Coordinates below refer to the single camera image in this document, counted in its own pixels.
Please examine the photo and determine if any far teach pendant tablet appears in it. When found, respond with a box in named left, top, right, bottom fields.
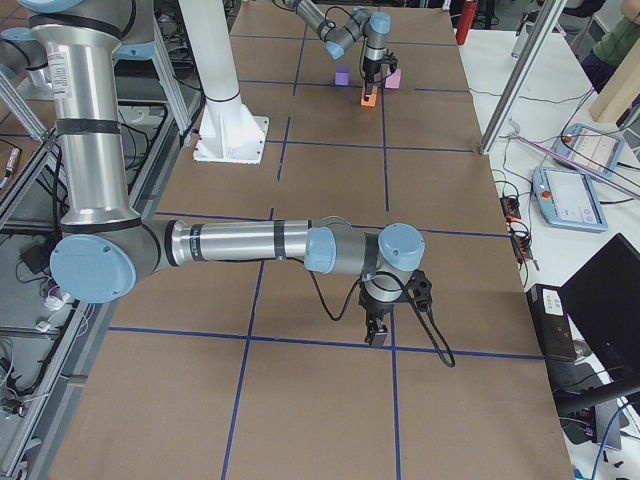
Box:
left=553, top=123, right=626, bottom=178

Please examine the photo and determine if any orange foam block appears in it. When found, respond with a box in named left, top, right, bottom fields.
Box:
left=360, top=89, right=377, bottom=108

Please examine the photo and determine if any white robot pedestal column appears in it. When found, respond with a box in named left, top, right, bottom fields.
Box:
left=179, top=0, right=269, bottom=165

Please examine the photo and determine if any red cylinder tube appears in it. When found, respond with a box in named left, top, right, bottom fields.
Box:
left=456, top=0, right=478, bottom=45

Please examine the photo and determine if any pink foam block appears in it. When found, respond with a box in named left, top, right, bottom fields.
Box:
left=384, top=68, right=402, bottom=90

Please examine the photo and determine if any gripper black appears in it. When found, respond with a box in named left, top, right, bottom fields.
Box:
left=358, top=279, right=412, bottom=347
left=362, top=57, right=382, bottom=98

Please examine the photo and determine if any near teach pendant tablet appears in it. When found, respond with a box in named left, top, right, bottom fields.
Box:
left=532, top=166, right=608, bottom=233

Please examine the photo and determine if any purple foam block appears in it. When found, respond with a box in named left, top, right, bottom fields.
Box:
left=334, top=65, right=350, bottom=87

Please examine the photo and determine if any aluminium frame post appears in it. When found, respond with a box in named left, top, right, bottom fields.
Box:
left=479, top=0, right=566, bottom=155

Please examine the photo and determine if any black computer box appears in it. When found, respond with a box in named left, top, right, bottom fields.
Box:
left=526, top=284, right=577, bottom=363

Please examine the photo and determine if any teach pendant tablet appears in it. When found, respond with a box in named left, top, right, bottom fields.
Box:
left=532, top=166, right=608, bottom=233
left=553, top=123, right=626, bottom=178

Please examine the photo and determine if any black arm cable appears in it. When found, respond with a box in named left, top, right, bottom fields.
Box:
left=322, top=4, right=366, bottom=66

